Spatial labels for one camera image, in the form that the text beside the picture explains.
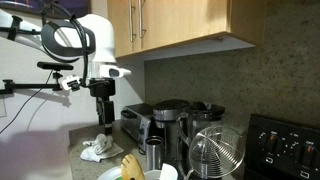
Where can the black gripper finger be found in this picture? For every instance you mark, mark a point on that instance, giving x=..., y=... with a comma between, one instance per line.
x=109, y=115
x=100, y=113

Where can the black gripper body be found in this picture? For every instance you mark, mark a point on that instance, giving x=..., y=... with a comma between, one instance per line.
x=101, y=87

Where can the silver toaster oven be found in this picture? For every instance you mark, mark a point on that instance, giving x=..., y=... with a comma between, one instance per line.
x=133, y=123

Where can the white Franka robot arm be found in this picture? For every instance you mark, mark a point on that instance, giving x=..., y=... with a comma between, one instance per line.
x=101, y=33

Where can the black stove knob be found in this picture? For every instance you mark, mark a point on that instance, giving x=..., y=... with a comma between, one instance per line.
x=274, y=144
x=310, y=155

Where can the crumpled white cloth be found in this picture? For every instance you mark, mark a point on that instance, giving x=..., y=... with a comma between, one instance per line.
x=100, y=146

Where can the wooden slotted spoon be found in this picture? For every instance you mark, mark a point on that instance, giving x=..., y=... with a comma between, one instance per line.
x=131, y=168

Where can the stainless steel travel mug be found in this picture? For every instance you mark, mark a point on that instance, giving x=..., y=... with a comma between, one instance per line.
x=154, y=153

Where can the white plate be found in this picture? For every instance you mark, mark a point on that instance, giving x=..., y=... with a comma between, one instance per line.
x=110, y=175

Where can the black silver coffee maker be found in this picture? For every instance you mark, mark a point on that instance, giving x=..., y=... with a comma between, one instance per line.
x=170, y=115

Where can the white bowl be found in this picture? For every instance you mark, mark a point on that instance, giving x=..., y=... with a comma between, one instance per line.
x=155, y=175

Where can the glass blender with black lid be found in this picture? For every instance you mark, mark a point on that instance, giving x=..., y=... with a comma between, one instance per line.
x=206, y=115

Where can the clear glass ribbed jug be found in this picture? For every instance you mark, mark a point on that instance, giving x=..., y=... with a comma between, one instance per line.
x=216, y=153

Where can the black stove control panel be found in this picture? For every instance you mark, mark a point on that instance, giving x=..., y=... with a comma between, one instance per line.
x=286, y=146

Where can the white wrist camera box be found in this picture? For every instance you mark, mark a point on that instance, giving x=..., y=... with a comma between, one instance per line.
x=70, y=83

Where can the black bar-shaped camera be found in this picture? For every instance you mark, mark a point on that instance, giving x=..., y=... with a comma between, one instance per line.
x=55, y=66

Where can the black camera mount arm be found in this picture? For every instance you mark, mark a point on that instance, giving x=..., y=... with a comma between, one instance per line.
x=30, y=86

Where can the wooden wall cabinet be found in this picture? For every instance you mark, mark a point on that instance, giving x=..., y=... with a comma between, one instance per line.
x=180, y=20

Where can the dark framed wall picture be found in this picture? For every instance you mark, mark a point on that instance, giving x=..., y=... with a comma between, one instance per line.
x=20, y=4

